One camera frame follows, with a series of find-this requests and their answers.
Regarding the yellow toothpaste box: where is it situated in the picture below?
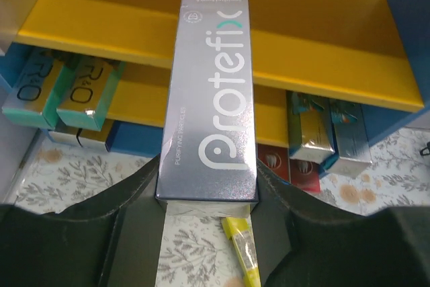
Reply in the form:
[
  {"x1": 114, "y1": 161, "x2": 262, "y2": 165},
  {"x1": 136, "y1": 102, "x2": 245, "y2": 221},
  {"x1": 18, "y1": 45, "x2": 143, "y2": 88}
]
[{"x1": 221, "y1": 217, "x2": 261, "y2": 287}]

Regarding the blue shelf with coloured boards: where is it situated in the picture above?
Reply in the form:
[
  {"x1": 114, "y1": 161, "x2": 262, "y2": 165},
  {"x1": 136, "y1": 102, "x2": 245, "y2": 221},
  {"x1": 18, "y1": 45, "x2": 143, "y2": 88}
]
[{"x1": 13, "y1": 0, "x2": 429, "y2": 147}]

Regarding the silver blue R.O box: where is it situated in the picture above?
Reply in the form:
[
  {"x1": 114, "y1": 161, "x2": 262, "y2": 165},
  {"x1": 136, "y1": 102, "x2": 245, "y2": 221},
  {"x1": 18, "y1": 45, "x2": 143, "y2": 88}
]
[{"x1": 320, "y1": 99, "x2": 372, "y2": 178}]

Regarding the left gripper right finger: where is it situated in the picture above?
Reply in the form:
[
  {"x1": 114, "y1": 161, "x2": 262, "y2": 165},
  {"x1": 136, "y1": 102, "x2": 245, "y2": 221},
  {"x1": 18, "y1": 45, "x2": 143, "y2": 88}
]
[{"x1": 251, "y1": 162, "x2": 429, "y2": 286}]

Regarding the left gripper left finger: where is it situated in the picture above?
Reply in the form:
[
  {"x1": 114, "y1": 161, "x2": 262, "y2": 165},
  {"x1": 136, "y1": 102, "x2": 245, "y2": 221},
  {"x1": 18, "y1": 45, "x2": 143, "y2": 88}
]
[{"x1": 1, "y1": 157, "x2": 165, "y2": 286}]

